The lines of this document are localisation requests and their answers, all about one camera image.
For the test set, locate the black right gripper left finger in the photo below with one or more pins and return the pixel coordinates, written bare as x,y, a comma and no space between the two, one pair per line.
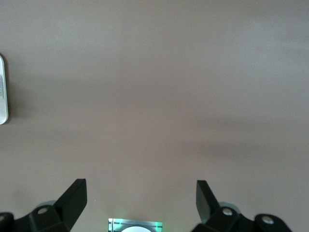
67,207

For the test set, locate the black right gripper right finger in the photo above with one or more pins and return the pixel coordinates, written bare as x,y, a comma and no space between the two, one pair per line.
207,205

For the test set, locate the cream tray with bear print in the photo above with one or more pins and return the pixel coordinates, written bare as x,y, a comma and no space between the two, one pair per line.
3,108

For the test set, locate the brown paper table cover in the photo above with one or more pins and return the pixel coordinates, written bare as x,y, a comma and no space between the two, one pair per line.
154,96

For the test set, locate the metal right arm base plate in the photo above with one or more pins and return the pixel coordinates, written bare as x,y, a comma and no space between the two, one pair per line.
114,224

